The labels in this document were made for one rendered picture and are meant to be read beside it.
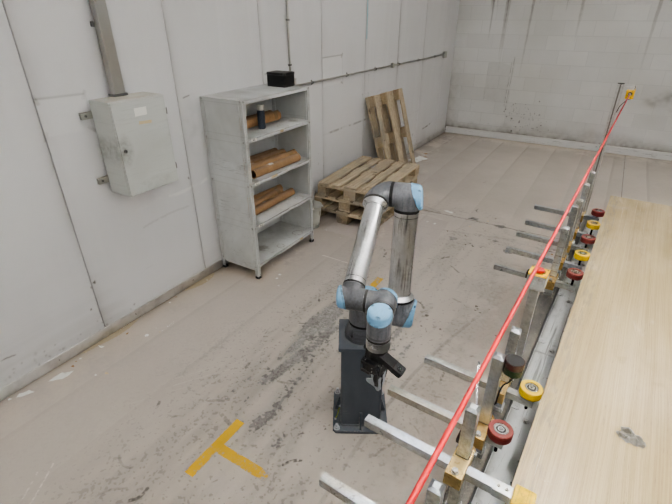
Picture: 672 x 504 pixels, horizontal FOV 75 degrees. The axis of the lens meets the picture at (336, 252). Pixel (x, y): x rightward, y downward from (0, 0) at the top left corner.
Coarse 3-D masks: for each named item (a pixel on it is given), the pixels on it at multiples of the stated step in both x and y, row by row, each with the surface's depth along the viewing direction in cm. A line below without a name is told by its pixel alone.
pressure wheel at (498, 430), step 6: (492, 420) 149; (498, 420) 149; (492, 426) 146; (498, 426) 147; (504, 426) 147; (510, 426) 146; (492, 432) 144; (498, 432) 145; (504, 432) 145; (510, 432) 144; (492, 438) 145; (498, 438) 143; (504, 438) 142; (510, 438) 143; (498, 444) 144; (504, 444) 144
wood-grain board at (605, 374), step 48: (624, 240) 268; (624, 288) 221; (576, 336) 188; (624, 336) 188; (576, 384) 164; (624, 384) 164; (576, 432) 145; (528, 480) 130; (576, 480) 130; (624, 480) 130
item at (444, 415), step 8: (392, 392) 167; (400, 392) 166; (408, 392) 166; (400, 400) 166; (408, 400) 163; (416, 400) 162; (424, 400) 162; (416, 408) 163; (424, 408) 160; (432, 408) 159; (440, 408) 159; (440, 416) 157; (448, 416) 156; (456, 424) 154; (488, 440) 149
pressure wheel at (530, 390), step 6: (522, 384) 163; (528, 384) 163; (534, 384) 163; (522, 390) 161; (528, 390) 160; (534, 390) 161; (540, 390) 160; (522, 396) 162; (528, 396) 160; (534, 396) 159; (540, 396) 160
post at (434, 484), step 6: (432, 480) 106; (432, 486) 104; (438, 486) 104; (444, 486) 105; (426, 492) 105; (432, 492) 104; (438, 492) 103; (444, 492) 106; (426, 498) 106; (432, 498) 105; (438, 498) 104
